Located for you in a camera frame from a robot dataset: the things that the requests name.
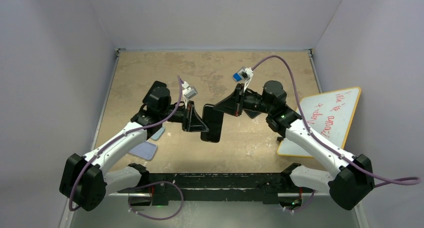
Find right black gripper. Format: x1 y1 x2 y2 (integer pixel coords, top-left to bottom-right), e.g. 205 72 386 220
214 84 273 118

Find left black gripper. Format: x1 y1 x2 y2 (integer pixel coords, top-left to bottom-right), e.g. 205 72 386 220
159 100 209 132

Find black phone case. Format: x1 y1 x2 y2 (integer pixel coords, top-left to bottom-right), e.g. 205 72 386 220
200 104 224 143

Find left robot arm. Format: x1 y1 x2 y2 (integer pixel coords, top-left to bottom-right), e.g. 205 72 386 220
59 81 210 211

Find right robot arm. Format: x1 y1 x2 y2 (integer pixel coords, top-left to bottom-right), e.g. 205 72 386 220
213 80 375 210

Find black phone on right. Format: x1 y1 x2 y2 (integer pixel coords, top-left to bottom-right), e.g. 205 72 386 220
244 110 261 119

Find black phone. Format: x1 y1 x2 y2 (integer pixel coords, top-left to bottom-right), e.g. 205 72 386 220
244 110 261 119
142 81 167 104

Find light blue phone case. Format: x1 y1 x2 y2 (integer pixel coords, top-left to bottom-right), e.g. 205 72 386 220
150 127 165 141

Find black phone on left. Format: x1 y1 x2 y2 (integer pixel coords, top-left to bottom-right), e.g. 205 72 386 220
142 81 167 104

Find blue eraser block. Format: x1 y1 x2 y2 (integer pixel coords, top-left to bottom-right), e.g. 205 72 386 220
232 73 242 82

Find yellow-framed whiteboard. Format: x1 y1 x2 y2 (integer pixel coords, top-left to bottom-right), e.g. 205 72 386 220
276 86 362 159

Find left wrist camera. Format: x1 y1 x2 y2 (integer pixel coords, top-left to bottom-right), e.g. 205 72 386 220
182 81 198 102

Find black base frame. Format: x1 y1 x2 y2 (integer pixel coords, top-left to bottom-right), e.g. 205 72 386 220
120 163 312 206

